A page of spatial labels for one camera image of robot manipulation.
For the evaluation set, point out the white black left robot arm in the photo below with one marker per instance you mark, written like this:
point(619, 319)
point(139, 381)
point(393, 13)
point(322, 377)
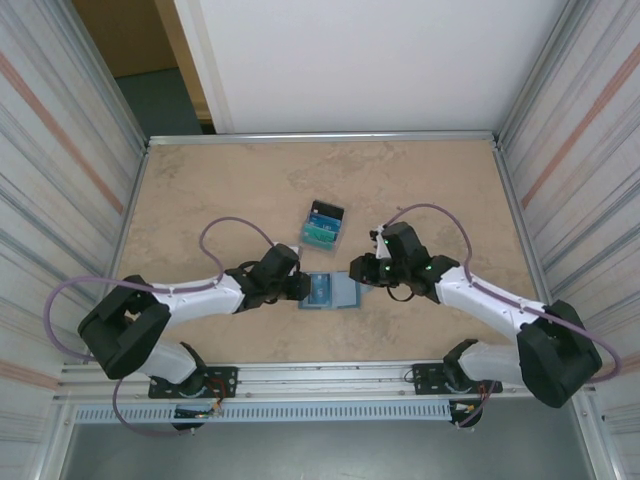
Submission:
point(200, 295)

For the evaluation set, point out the green card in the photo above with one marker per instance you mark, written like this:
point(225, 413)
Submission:
point(317, 241)

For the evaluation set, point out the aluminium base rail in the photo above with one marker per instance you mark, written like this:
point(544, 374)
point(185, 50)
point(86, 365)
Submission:
point(325, 380)

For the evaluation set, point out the aluminium table end rail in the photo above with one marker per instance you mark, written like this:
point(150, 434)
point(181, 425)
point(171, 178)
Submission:
point(325, 136)

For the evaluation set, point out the aluminium frame post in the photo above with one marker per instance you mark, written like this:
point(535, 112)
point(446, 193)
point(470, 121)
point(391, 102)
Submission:
point(537, 75)
point(109, 75)

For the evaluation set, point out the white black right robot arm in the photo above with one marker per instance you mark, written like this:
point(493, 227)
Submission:
point(480, 300)

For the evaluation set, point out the white door frame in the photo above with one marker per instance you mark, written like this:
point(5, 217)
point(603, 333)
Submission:
point(200, 50)

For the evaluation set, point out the brown wooden door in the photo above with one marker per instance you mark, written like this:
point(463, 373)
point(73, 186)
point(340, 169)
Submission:
point(125, 35)

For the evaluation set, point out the blue and teal card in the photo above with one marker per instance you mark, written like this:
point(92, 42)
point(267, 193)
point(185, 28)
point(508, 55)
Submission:
point(320, 290)

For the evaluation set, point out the aluminium table side rail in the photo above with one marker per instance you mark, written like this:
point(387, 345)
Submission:
point(513, 190)
point(133, 190)

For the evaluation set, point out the light blue card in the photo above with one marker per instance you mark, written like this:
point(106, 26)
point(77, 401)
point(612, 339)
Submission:
point(325, 229)

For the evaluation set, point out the teal leather card holder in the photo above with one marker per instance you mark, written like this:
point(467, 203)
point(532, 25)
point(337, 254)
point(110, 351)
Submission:
point(345, 295)

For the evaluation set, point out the grey metal shelf plate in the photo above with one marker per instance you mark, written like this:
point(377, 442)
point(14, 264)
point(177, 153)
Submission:
point(325, 455)

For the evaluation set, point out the dark blue card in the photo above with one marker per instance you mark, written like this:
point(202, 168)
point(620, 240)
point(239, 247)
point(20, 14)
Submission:
point(325, 218)

